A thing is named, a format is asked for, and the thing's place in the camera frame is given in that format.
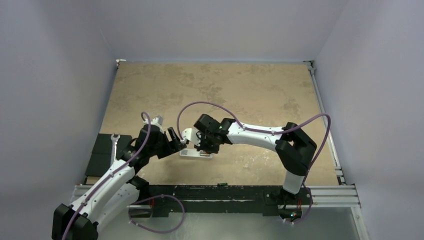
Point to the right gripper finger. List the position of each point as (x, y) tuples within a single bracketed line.
[(200, 145), (212, 149)]

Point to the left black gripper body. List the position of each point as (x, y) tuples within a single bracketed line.
[(162, 148)]

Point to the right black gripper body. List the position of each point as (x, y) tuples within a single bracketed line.
[(202, 142)]

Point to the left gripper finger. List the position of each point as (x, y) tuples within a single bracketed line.
[(172, 134), (177, 145)]

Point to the white remote control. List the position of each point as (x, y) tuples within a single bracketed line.
[(194, 154)]

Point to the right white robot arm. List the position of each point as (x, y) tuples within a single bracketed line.
[(293, 146)]

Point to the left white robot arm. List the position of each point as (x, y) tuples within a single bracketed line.
[(119, 187)]

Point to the silver wrench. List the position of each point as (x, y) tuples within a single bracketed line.
[(114, 142)]

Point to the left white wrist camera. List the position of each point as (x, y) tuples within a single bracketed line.
[(158, 122)]

